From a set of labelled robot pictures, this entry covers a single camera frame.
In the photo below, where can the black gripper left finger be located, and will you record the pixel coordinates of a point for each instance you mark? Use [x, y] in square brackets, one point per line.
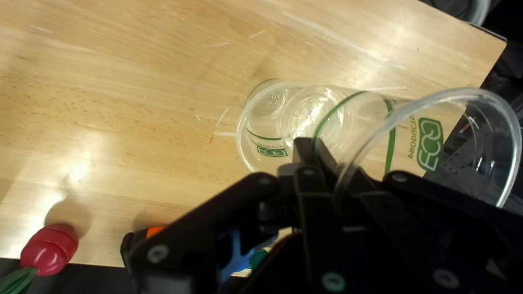
[218, 246]

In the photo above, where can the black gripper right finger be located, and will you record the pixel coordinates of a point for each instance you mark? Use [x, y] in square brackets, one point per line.
[435, 246]

